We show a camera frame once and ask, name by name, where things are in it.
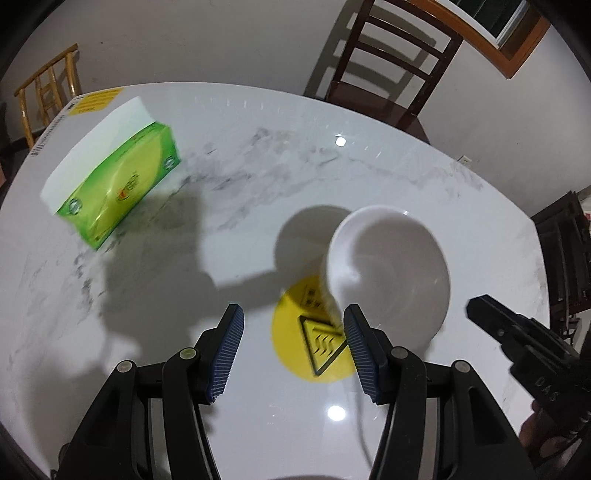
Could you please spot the person's right hand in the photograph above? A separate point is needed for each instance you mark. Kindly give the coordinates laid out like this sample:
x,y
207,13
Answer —
x,y
542,438

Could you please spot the wooden framed window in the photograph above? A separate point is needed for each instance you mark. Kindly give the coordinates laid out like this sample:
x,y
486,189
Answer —
x,y
489,48

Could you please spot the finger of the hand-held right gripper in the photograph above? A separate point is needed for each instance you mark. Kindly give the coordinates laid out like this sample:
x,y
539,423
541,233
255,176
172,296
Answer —
x,y
498,316
513,350

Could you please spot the bamboo chair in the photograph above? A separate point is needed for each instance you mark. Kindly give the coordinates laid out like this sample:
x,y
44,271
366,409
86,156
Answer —
x,y
76,69

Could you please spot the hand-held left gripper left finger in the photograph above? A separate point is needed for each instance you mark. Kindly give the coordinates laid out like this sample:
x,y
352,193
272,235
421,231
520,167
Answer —
x,y
228,350

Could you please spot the white wall outlet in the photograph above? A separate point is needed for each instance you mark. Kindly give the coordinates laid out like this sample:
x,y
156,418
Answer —
x,y
466,159

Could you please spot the white bowl with blue stripes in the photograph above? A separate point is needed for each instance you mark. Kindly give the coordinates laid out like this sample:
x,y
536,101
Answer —
x,y
397,277

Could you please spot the dark wooden chair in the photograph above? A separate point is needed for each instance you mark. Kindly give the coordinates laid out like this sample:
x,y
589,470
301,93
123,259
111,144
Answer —
x,y
369,97
563,240

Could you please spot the round yellow warning sticker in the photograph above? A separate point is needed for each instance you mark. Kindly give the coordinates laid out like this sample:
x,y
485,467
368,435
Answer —
x,y
295,323

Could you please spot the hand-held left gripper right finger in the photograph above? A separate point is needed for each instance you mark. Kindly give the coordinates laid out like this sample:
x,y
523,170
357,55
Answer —
x,y
358,350

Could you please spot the green tissue pack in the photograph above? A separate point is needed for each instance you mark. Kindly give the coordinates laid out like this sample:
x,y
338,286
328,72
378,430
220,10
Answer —
x,y
115,184

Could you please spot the yellow and white label sticker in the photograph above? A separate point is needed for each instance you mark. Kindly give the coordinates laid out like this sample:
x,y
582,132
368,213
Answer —
x,y
92,101

